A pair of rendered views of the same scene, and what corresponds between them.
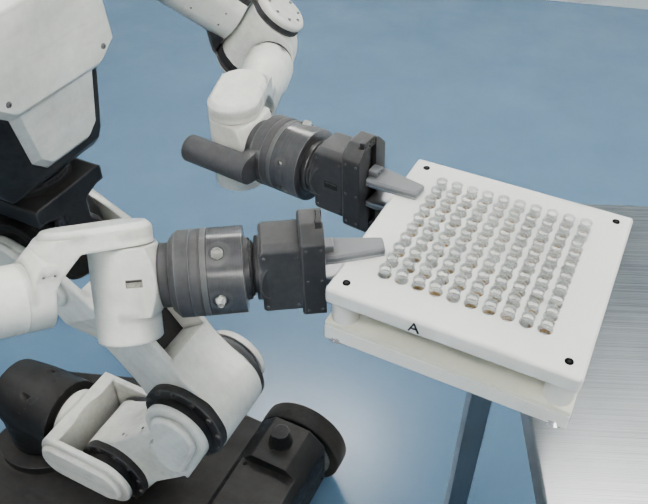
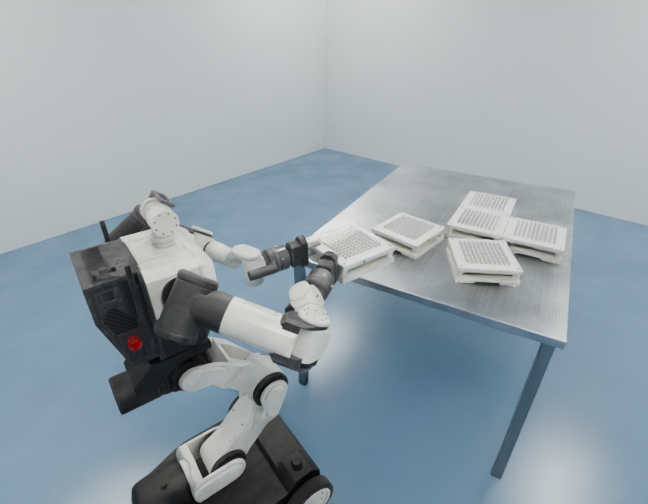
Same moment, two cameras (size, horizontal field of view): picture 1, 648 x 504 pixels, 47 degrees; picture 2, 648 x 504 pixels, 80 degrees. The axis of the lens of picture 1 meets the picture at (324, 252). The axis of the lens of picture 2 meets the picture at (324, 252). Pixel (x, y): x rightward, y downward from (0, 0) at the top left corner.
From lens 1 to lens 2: 1.03 m
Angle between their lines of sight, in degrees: 51
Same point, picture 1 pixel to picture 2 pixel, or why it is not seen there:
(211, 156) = (263, 271)
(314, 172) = (293, 255)
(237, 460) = not seen: hidden behind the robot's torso
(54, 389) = (173, 470)
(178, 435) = (280, 389)
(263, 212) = (97, 375)
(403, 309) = (359, 259)
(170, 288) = (324, 290)
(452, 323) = (369, 254)
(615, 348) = not seen: hidden behind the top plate
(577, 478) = (389, 280)
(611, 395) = not seen: hidden behind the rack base
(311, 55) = (9, 304)
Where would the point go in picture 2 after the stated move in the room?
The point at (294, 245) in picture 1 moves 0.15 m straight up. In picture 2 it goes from (332, 261) to (333, 220)
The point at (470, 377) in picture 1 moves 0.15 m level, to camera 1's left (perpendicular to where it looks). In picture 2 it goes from (376, 265) to (360, 287)
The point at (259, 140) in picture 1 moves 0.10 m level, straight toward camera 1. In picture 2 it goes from (272, 257) to (299, 263)
